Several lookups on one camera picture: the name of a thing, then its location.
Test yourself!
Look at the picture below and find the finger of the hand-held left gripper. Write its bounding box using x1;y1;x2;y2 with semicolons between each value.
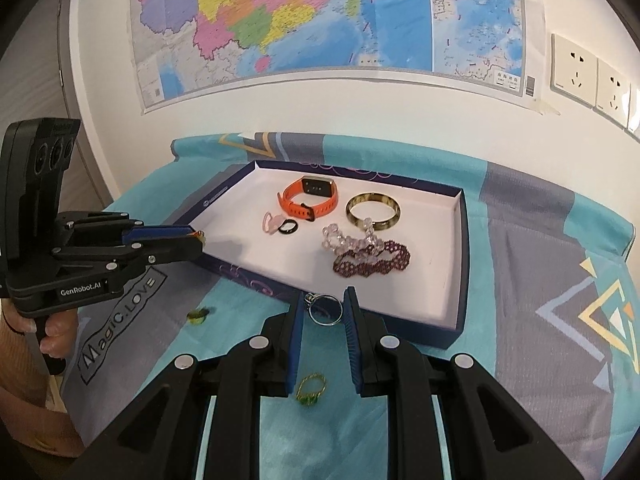
55;210;198;247
52;235;207;275

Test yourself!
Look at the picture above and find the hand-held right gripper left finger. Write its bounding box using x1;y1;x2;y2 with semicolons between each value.
65;294;307;480

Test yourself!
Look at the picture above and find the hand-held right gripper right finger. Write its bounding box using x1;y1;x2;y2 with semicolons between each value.
342;286;583;480

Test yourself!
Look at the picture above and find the silver ring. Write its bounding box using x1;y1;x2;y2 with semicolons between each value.
306;294;343;327

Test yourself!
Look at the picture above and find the gold ring with green stones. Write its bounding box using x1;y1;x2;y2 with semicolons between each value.
296;372;328;405

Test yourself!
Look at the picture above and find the purple beaded bracelet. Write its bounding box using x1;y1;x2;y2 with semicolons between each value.
332;240;412;278

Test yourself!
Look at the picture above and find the navy patterned shallow box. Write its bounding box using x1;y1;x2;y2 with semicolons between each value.
172;160;469;348

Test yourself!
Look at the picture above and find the clear crystal bead bracelet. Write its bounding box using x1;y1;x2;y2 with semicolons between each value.
321;217;383;255

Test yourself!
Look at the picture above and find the person's left forearm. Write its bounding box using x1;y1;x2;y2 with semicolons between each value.
0;322;86;459

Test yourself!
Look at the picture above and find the person's left hand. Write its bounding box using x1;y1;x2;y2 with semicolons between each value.
0;305;82;356

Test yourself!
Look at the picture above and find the tortoiseshell bangle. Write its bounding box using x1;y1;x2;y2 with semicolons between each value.
346;192;402;233

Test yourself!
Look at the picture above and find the orange smart watch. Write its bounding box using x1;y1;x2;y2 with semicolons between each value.
277;175;338;222

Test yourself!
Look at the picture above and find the grey cabinet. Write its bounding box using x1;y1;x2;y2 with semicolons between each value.
10;0;118;211

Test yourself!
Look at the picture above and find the teal and grey printed blanket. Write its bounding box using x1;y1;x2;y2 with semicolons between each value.
60;131;637;480

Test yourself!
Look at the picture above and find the colourful wall map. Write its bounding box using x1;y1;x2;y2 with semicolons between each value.
129;0;543;115

